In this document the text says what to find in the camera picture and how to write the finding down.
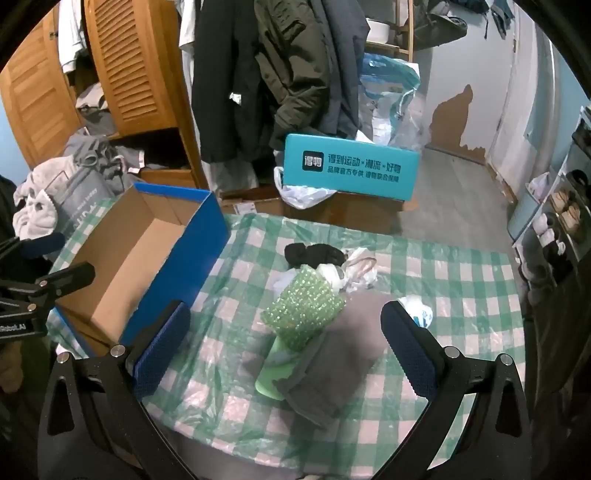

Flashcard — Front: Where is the wooden louvred wardrobe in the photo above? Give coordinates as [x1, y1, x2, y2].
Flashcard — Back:
[0, 0, 208, 190]

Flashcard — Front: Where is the green checked plastic tablecloth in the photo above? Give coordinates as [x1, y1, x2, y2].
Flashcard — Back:
[48, 196, 527, 476]

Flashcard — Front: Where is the clear blue printed plastic bag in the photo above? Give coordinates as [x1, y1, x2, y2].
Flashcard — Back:
[355, 53, 428, 153]

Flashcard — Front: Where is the dark cloth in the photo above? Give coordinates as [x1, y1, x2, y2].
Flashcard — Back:
[526, 258, 591, 462]

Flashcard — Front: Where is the black cloth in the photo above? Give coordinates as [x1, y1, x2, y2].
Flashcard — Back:
[284, 242, 347, 269]

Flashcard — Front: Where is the blue cardboard box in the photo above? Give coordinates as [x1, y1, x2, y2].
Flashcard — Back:
[54, 182, 230, 358]

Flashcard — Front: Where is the blue striped white sock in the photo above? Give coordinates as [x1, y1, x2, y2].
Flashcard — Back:
[398, 295, 434, 328]

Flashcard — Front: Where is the white hanging shirt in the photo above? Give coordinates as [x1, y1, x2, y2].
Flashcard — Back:
[58, 0, 88, 75]

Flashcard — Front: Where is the wooden rack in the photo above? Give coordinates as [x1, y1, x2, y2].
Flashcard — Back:
[365, 0, 416, 61]

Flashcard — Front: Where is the grey clothes pile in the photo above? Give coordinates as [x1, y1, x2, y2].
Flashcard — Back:
[75, 83, 116, 137]

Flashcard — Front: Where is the white basin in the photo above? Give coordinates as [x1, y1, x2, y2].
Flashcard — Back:
[366, 18, 393, 44]

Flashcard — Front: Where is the white fluffy towel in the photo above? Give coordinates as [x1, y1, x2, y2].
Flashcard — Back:
[13, 159, 75, 241]

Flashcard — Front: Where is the grey printed tote bag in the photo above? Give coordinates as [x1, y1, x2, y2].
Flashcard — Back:
[55, 166, 130, 241]

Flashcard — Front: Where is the grey slipper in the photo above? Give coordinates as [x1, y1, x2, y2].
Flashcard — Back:
[516, 261, 548, 282]

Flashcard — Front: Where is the green bubble wrap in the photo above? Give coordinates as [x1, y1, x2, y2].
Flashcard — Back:
[261, 264, 347, 352]

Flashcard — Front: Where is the small white cloth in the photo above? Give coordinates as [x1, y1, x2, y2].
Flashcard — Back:
[318, 263, 346, 291]

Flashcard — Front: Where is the brown cardboard box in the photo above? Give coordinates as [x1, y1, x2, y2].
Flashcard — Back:
[219, 187, 416, 236]

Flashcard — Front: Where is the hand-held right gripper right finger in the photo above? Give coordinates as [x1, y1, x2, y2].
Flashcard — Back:
[379, 299, 539, 480]

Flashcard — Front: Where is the black hanging coat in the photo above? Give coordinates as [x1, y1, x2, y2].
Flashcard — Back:
[191, 0, 278, 162]

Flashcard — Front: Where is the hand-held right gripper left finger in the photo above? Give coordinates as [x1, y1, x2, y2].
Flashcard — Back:
[37, 299, 195, 480]

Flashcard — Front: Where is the pale green foam sheet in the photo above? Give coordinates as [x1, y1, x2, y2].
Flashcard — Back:
[255, 335, 315, 402]

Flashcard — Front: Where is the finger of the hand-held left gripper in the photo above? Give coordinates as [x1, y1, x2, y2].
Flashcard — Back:
[4, 262, 96, 315]
[4, 231, 66, 260]

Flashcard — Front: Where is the metal shoe rack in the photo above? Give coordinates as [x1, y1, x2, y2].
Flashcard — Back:
[508, 106, 591, 324]

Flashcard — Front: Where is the grey hoodie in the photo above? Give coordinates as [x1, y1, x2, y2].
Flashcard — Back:
[64, 134, 148, 195]

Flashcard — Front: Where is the white thin plastic bag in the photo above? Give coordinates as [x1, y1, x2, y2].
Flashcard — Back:
[273, 166, 338, 210]

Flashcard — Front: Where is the white door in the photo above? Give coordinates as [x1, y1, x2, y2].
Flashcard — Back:
[485, 28, 578, 195]

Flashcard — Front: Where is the light grey cloth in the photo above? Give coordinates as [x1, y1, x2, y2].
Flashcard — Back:
[271, 270, 297, 297]

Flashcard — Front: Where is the dark navy hanging coat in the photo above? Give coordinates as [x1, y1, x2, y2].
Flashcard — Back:
[318, 0, 370, 139]

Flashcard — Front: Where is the teal cardboard box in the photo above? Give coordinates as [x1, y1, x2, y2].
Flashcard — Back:
[283, 133, 421, 201]

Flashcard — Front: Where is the olive bag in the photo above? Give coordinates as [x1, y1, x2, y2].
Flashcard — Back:
[411, 0, 469, 51]

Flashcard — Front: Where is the person in dark jacket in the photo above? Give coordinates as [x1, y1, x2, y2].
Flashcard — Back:
[254, 0, 333, 148]

